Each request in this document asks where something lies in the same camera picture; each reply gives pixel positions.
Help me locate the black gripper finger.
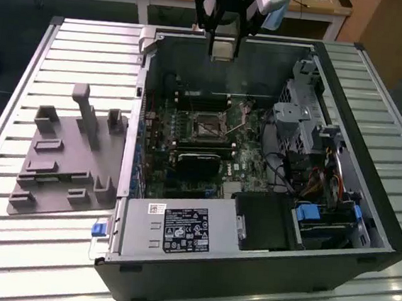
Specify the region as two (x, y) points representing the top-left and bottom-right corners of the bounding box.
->
(188, 0), (220, 57)
(233, 4), (264, 62)

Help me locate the silver square CPU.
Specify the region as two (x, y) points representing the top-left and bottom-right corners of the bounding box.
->
(210, 39), (238, 64)

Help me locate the thin metal locking lever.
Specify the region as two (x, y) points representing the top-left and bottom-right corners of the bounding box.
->
(225, 105), (251, 137)

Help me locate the CPU socket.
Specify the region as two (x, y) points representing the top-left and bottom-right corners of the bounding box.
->
(186, 110), (229, 142)

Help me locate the grey metal drive cage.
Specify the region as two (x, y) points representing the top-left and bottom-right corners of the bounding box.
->
(267, 56), (346, 161)

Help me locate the black RAM stick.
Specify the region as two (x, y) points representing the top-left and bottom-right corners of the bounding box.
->
(177, 138), (233, 151)

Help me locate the green motherboard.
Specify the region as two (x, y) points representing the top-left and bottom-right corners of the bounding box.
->
(135, 88), (277, 211)

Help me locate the black graphics card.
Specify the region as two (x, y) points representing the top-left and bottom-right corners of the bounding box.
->
(175, 150), (223, 180)

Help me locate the small silver heatsink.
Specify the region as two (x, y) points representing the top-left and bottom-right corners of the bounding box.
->
(222, 181), (244, 200)

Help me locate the brown wooden cabinet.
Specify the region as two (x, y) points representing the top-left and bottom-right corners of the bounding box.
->
(331, 0), (402, 91)

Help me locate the black plastic air shroud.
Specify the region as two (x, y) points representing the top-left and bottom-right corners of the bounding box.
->
(228, 188), (307, 257)

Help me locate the grey plastic parts rack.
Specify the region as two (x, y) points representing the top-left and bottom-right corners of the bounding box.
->
(6, 77), (133, 226)

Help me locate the hard disk in blue carrier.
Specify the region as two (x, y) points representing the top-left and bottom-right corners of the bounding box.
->
(289, 200), (359, 254)

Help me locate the grey power supply unit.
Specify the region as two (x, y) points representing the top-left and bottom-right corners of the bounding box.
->
(107, 188), (251, 269)

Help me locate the green RAM stick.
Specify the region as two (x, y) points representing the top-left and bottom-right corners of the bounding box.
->
(33, 173), (74, 184)

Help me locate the blue case release latch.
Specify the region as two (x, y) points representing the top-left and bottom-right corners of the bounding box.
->
(91, 220), (108, 239)

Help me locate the black open PC case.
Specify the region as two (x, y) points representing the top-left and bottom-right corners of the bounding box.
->
(90, 19), (402, 301)

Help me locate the black looped case cable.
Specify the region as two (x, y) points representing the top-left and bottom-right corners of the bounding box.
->
(257, 151), (301, 197)

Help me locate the yellow orange wire bundle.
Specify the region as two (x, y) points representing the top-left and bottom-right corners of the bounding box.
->
(302, 166), (347, 205)

